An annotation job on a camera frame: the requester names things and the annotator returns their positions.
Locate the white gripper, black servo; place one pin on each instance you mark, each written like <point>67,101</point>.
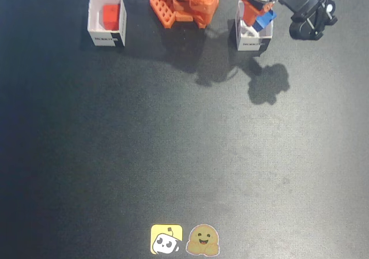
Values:
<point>251,12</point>

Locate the blue cube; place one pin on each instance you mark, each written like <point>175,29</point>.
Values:
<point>265,21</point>

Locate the red cube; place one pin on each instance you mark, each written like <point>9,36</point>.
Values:
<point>111,16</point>

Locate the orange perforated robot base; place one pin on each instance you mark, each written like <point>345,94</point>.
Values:
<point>161,9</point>

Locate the white cardboard box, black label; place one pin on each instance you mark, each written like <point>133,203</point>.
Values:
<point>98,37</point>
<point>253,44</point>

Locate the hugging face emoji sticker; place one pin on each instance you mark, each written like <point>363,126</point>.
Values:
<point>202,240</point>

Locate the yellow robot face sticker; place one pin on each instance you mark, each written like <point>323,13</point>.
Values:
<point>165,240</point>

